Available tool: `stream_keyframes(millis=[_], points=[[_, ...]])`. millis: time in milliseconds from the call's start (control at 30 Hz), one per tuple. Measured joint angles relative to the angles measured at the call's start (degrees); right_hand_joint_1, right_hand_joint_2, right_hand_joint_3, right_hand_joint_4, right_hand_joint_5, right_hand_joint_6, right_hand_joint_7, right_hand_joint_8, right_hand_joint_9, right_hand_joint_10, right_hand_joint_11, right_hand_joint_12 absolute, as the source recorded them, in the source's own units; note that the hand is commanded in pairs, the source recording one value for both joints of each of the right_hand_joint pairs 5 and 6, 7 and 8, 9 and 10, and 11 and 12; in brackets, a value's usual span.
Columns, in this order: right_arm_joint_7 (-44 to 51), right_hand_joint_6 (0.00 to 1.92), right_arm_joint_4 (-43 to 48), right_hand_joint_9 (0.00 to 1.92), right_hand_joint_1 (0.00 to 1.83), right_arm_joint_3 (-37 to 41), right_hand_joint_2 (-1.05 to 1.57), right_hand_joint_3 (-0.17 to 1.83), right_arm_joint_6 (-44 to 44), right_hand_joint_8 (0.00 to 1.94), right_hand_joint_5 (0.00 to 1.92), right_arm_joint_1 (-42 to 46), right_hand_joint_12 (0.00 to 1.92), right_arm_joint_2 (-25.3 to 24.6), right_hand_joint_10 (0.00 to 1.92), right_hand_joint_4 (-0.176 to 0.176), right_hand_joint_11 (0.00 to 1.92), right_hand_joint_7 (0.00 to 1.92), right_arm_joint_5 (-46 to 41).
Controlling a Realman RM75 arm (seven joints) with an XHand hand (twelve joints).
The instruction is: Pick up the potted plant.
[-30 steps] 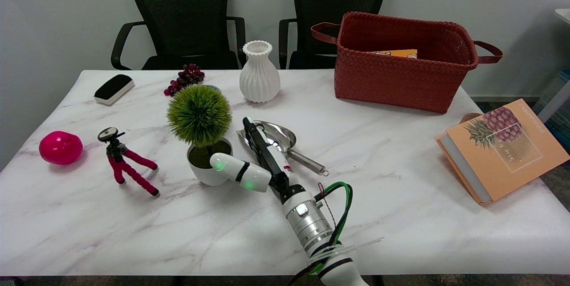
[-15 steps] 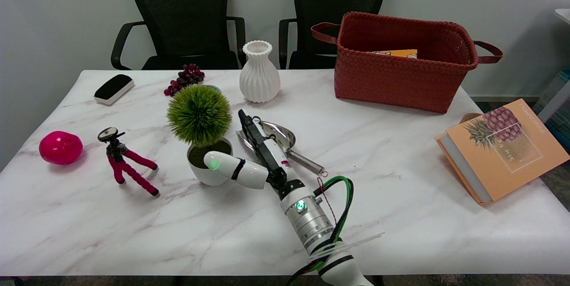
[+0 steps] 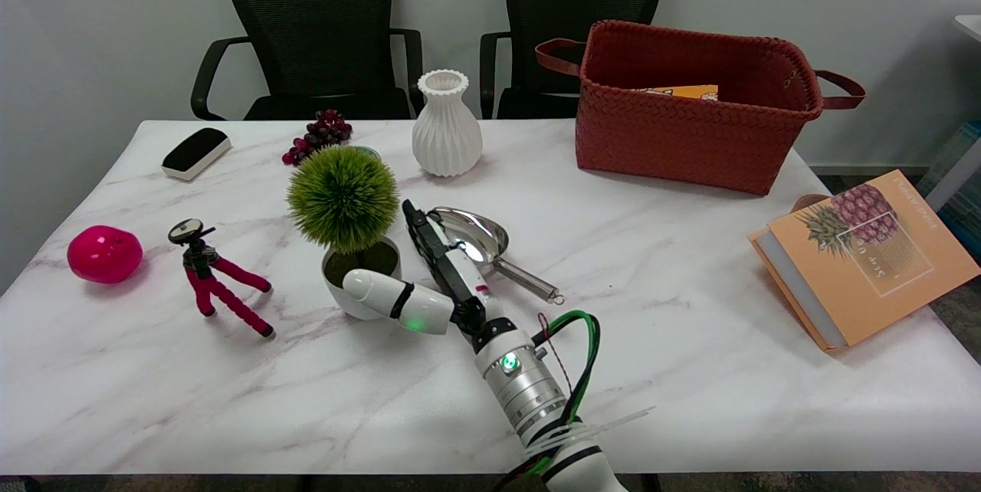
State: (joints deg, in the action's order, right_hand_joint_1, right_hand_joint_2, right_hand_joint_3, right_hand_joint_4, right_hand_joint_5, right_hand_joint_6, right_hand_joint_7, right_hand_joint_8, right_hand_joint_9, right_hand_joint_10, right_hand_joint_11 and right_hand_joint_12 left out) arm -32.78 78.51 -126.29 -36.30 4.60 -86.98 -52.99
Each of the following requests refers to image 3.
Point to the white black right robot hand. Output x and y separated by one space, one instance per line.
452 270

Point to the green ball plant white pot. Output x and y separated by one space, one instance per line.
345 197

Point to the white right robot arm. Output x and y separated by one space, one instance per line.
529 392

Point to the shiny metal scoop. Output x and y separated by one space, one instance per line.
490 239

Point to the white ribbed vase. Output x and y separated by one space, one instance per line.
447 136

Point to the small teal cup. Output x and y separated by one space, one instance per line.
368 149

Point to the purple grape bunch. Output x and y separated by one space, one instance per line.
318 136

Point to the red black mini tripod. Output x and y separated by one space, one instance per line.
214 285

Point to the red woven basket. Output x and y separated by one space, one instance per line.
690 132

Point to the black white board eraser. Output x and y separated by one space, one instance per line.
195 152

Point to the orange box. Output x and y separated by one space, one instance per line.
682 91

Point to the pink plastic ball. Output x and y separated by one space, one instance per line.
104 254

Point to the brown round object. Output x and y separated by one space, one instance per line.
805 201

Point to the orange pineapple book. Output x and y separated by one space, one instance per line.
874 262

